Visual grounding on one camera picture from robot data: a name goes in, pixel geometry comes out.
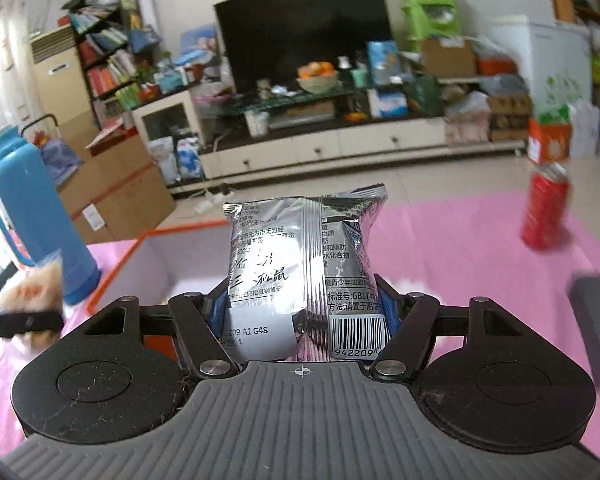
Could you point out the fruit bowl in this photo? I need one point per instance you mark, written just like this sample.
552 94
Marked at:
317 80

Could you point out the green plastic drawer unit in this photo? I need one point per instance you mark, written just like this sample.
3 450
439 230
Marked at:
430 10

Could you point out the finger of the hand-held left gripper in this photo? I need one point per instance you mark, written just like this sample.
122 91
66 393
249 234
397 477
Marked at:
20 322

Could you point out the tan snack packet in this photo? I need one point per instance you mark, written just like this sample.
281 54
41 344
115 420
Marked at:
35 285

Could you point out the brown printed carton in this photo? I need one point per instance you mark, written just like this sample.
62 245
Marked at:
509 117

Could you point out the white TV stand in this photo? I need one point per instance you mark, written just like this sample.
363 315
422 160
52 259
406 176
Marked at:
365 140

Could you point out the silver snack packet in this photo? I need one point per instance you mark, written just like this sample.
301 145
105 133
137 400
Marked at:
280 270

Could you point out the white chest freezer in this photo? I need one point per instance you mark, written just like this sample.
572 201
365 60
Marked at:
555 60

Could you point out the red can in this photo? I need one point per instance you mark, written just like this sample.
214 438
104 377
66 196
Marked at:
545 210

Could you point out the dark grey block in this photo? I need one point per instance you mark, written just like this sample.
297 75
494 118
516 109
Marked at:
595 320

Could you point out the small white cabinet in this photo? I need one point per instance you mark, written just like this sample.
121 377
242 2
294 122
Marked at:
165 125

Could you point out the pink printed carton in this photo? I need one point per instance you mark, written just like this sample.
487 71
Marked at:
467 127

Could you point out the beige standing air conditioner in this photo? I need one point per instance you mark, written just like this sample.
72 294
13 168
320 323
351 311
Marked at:
60 80

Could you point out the blue thermos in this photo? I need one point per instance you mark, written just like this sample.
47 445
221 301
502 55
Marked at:
35 210

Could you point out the black bookshelf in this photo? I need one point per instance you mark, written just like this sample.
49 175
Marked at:
105 60

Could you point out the large cardboard box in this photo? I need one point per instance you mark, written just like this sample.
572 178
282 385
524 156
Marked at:
120 195

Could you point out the black television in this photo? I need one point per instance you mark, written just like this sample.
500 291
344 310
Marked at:
300 25

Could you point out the blue tissue pack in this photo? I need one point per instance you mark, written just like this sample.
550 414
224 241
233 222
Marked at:
382 62

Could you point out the orange and green carton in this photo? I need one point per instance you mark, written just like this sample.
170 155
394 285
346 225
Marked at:
550 135

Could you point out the pink floral tablecloth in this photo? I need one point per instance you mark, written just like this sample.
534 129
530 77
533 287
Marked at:
480 260

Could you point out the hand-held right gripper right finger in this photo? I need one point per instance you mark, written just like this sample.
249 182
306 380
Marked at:
391 312

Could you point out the brown cardboard box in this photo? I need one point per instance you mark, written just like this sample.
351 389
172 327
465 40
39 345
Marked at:
447 57

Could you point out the orange box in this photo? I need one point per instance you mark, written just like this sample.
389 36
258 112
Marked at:
180 260

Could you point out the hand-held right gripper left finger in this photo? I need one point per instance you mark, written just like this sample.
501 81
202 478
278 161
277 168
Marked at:
219 312

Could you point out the white cup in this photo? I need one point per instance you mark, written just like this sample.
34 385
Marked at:
257 124

